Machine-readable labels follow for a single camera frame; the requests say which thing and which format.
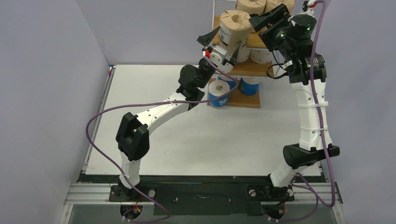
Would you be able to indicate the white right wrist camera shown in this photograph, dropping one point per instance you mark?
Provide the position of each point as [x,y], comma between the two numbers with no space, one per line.
[308,7]

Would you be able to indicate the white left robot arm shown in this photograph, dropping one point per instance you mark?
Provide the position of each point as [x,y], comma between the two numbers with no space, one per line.
[134,130]

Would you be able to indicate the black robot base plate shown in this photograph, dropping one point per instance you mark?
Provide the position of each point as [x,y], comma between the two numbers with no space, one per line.
[214,195]

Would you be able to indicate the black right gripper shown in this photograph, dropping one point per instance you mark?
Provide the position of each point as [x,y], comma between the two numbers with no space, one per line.
[272,27]

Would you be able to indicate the brown paper roll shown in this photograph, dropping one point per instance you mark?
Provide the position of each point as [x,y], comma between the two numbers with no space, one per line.
[252,7]
[271,4]
[235,29]

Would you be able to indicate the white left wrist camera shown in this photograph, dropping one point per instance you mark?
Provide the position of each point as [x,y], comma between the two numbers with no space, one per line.
[217,55]

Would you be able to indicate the blue paper roll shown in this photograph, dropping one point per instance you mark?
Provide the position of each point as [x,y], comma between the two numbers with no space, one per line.
[231,82]
[249,85]
[216,91]

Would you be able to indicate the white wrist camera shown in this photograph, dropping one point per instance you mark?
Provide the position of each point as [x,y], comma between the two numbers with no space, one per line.
[308,7]
[217,55]

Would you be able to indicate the white wire wooden shelf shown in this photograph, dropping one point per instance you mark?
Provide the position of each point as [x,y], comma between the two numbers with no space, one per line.
[248,68]

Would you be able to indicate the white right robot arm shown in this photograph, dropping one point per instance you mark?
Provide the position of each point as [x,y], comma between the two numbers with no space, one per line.
[291,36]

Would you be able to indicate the floral white paper roll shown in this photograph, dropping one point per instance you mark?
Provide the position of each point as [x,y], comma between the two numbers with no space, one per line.
[243,54]
[225,67]
[261,56]

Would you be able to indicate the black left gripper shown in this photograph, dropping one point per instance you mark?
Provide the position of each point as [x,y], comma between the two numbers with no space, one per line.
[206,40]

